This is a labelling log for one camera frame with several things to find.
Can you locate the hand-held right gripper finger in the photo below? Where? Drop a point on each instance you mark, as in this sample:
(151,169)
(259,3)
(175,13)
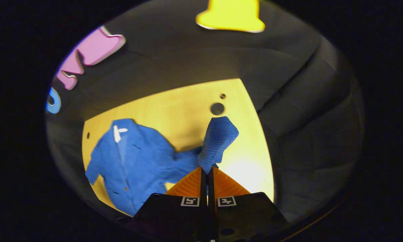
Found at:
(203,188)
(211,188)

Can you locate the blue button shirt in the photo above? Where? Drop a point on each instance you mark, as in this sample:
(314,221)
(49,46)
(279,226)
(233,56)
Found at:
(137,158)

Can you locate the black backdrop cloth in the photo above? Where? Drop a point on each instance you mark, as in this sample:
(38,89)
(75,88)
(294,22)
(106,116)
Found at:
(188,57)

